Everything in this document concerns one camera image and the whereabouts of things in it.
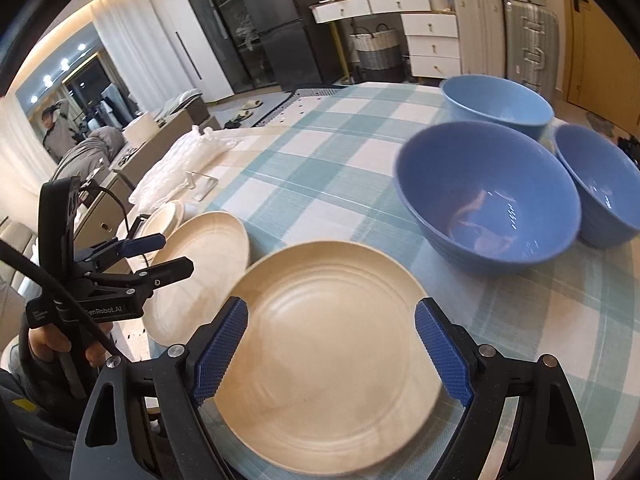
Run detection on large blue bowl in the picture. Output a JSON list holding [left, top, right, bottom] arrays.
[[394, 121, 582, 277]]

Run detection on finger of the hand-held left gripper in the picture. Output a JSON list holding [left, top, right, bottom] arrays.
[[87, 257, 195, 296], [75, 233, 166, 273]]

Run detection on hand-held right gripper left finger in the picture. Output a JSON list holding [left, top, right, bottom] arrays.
[[70, 296, 249, 480]]

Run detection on light blue bowl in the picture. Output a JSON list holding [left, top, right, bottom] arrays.
[[440, 75, 555, 142]]

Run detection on black and white rug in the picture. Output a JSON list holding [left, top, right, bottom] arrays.
[[255, 87, 346, 128]]

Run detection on wooden door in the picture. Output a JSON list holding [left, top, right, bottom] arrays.
[[557, 0, 640, 128]]

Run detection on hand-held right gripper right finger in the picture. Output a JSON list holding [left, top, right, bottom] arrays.
[[414, 297, 596, 480]]

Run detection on clear acrylic stand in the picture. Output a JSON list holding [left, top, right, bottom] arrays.
[[185, 170, 218, 203]]

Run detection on white suitcase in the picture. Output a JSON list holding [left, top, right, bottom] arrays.
[[452, 0, 506, 78]]

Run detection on large cream plate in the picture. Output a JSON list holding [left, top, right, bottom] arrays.
[[214, 241, 445, 462]]

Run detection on green checked tablecloth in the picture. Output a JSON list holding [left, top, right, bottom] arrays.
[[115, 81, 640, 480]]

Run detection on white wardrobe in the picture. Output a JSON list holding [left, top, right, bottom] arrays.
[[150, 0, 236, 103]]

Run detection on black cable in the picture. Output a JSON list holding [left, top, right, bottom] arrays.
[[90, 186, 151, 266]]

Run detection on white plastic bag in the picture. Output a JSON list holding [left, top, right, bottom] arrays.
[[129, 125, 238, 206]]

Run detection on person's left hand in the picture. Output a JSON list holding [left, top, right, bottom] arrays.
[[27, 321, 116, 367]]

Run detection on silver suitcase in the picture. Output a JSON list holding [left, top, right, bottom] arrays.
[[502, 0, 560, 98]]

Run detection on person's left forearm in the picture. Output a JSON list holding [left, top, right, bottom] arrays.
[[0, 340, 83, 461]]

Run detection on white desk with drawers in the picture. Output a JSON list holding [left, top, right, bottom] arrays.
[[310, 0, 463, 81]]

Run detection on white curtain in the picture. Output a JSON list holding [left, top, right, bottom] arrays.
[[92, 5, 176, 126]]

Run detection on grey padded jacket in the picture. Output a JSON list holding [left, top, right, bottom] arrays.
[[60, 126, 126, 181]]

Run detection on woven laundry basket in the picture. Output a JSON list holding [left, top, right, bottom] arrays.
[[348, 24, 403, 72]]

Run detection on dark glass refrigerator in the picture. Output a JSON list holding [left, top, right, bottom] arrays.
[[182, 0, 346, 93]]

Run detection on medium cream plate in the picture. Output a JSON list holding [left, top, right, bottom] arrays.
[[141, 211, 251, 347]]

